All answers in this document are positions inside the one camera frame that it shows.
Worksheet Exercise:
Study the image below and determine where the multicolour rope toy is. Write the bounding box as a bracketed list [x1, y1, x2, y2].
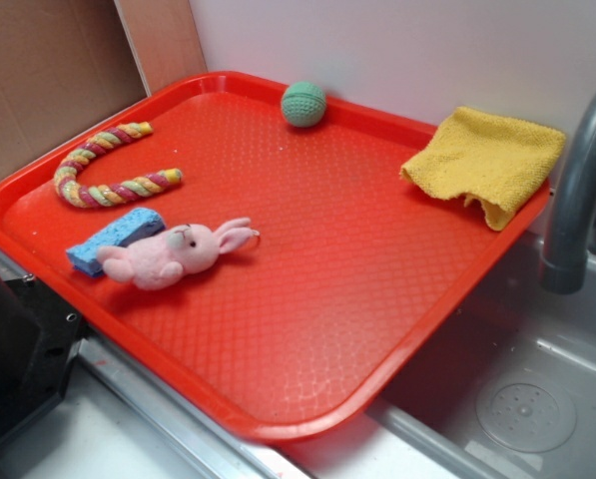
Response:
[53, 122, 183, 209]

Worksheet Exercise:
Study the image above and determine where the pink plush bunny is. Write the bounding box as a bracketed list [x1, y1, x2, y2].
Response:
[96, 218, 260, 290]

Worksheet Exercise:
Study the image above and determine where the blue sponge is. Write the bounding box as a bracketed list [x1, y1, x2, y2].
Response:
[66, 208, 166, 277]

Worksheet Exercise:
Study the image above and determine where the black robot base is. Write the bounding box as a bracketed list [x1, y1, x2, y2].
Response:
[0, 277, 84, 446]

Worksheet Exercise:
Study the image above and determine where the red plastic tray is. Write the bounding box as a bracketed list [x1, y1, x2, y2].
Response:
[0, 72, 549, 443]

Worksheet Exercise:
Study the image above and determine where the grey faucet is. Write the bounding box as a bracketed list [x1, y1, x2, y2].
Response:
[539, 94, 596, 294]

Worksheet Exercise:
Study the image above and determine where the yellow cloth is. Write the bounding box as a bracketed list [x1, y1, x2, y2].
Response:
[400, 107, 566, 232]

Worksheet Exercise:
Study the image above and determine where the grey toy sink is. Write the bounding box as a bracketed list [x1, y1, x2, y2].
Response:
[286, 238, 596, 478]

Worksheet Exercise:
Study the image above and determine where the brown cardboard panel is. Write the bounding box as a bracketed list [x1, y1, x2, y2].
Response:
[0, 1, 207, 181]

